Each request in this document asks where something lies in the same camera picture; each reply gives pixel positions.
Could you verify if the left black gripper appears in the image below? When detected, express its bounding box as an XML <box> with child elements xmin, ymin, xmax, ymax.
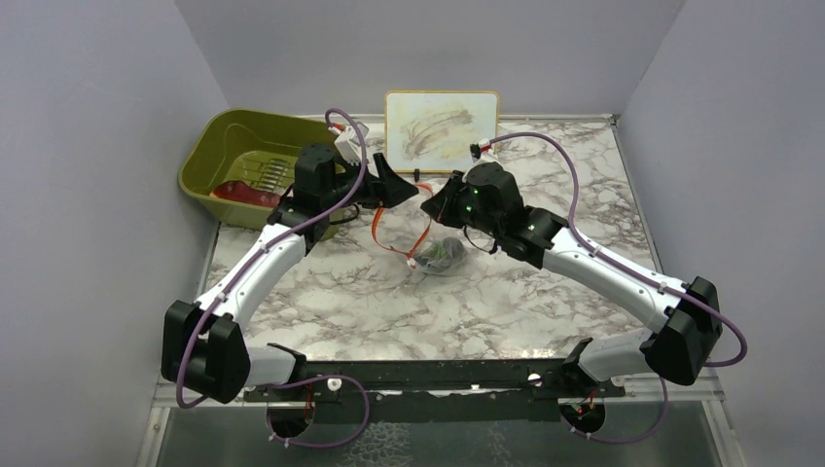
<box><xmin>322</xmin><ymin>153</ymin><xmax>418</xmax><ymax>211</ymax></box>

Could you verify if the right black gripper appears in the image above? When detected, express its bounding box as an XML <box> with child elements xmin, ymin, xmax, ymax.
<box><xmin>421</xmin><ymin>170</ymin><xmax>502</xmax><ymax>240</ymax></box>

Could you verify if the clear zip bag orange zipper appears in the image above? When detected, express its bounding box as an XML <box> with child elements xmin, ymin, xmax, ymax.
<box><xmin>370</xmin><ymin>206</ymin><xmax>469</xmax><ymax>276</ymax></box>

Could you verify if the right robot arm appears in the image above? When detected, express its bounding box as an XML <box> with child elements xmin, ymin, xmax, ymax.
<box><xmin>421</xmin><ymin>162</ymin><xmax>722</xmax><ymax>396</ymax></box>

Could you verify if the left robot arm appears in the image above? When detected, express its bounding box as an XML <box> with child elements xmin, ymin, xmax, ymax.
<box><xmin>161</xmin><ymin>144</ymin><xmax>419</xmax><ymax>409</ymax></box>

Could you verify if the framed painting on stand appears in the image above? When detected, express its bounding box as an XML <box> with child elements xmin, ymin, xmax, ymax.
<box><xmin>384</xmin><ymin>90</ymin><xmax>499</xmax><ymax>174</ymax></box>

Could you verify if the olive green plastic bin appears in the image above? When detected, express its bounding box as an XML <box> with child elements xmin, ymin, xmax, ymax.
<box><xmin>178</xmin><ymin>109</ymin><xmax>335</xmax><ymax>231</ymax></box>

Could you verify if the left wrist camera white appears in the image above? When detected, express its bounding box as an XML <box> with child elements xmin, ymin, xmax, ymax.
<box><xmin>330</xmin><ymin>122</ymin><xmax>370</xmax><ymax>165</ymax></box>

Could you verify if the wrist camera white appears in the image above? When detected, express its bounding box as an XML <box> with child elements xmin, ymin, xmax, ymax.
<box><xmin>330</xmin><ymin>122</ymin><xmax>370</xmax><ymax>165</ymax></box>
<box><xmin>470</xmin><ymin>140</ymin><xmax>499</xmax><ymax>164</ymax></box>

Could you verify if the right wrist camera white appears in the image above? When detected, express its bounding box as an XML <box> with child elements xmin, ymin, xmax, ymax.
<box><xmin>470</xmin><ymin>140</ymin><xmax>499</xmax><ymax>164</ymax></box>

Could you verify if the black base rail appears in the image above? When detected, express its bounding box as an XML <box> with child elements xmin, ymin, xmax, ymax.
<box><xmin>243</xmin><ymin>358</ymin><xmax>626</xmax><ymax>424</ymax></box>

